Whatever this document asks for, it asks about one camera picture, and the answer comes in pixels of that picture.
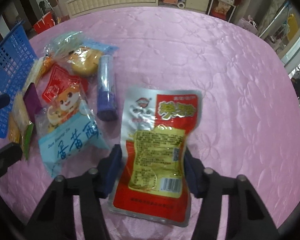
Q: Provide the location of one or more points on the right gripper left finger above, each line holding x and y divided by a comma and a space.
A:
54, 218

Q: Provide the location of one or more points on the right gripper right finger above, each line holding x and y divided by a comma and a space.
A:
248, 217

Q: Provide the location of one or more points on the blue plastic basket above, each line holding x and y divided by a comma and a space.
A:
16, 59

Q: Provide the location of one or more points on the red silver snack packet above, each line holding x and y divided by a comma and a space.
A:
154, 131

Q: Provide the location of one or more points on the cracker pack green ends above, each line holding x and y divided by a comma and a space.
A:
20, 127

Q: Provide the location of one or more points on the purple snack bar packet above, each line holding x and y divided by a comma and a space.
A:
31, 100

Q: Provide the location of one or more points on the white cracker pack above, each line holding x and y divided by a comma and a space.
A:
35, 73

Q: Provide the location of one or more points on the orange small snack packet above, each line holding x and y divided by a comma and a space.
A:
47, 64

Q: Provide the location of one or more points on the red small snack packet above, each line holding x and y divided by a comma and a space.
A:
60, 80

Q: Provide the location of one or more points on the blue egg yolk pastry pack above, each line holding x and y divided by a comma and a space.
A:
65, 127

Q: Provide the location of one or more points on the light blue clear snack bag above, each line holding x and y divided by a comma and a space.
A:
60, 46

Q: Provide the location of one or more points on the pink quilted table cover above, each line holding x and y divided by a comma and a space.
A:
250, 120

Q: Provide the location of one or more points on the red paper bag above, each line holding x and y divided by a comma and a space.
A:
46, 22

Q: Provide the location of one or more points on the yellow cake in clear pack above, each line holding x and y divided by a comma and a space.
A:
84, 61

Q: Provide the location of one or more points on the purple blue tube snack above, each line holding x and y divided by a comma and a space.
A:
106, 91

